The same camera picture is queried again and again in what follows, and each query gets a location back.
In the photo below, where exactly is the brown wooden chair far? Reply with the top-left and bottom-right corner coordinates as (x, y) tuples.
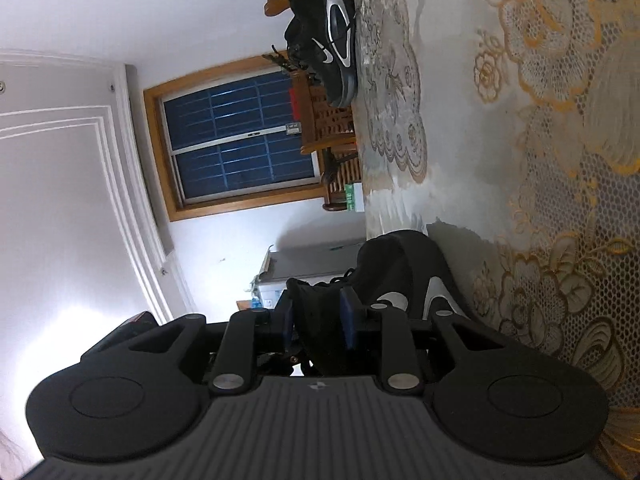
(291, 70), (356, 155)

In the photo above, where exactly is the red box on windowsill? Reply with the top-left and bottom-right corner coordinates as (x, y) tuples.
(288, 88), (302, 122)

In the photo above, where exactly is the floral lace tablecloth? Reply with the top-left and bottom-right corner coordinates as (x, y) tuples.
(354, 0), (639, 479)

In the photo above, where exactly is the white green box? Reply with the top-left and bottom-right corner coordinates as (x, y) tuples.
(345, 182), (366, 212)

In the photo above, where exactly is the silver refrigerator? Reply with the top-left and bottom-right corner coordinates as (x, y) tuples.
(252, 240), (364, 309)

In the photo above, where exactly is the black bicycle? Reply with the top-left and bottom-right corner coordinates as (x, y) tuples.
(264, 46), (361, 210)

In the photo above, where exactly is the black sneaker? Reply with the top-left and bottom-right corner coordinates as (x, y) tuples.
(284, 0), (357, 108)
(286, 230), (470, 377)

